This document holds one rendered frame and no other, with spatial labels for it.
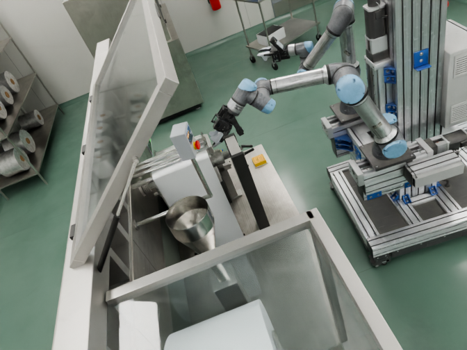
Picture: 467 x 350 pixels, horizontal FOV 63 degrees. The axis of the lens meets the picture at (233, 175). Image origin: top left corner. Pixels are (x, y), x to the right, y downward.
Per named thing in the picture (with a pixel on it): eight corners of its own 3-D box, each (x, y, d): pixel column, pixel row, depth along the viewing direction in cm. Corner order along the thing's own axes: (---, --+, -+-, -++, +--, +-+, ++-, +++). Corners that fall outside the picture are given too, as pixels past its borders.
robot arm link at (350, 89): (404, 135, 197) (349, 59, 171) (413, 153, 186) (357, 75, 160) (382, 147, 203) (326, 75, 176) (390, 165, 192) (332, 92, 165)
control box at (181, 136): (201, 157, 121) (189, 132, 115) (181, 162, 123) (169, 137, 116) (202, 144, 127) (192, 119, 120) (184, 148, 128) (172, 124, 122)
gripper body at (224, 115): (210, 122, 185) (222, 101, 180) (224, 128, 189) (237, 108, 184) (212, 130, 179) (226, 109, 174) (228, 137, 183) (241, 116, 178)
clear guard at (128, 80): (166, 86, 75) (164, 85, 75) (80, 255, 96) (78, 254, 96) (142, -18, 157) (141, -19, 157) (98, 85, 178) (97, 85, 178)
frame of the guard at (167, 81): (201, 95, 74) (166, 79, 70) (98, 278, 97) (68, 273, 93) (157, -19, 162) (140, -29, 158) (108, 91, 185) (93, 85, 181)
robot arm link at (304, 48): (313, 56, 243) (310, 43, 237) (296, 58, 247) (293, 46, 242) (314, 50, 248) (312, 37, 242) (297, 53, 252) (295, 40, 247)
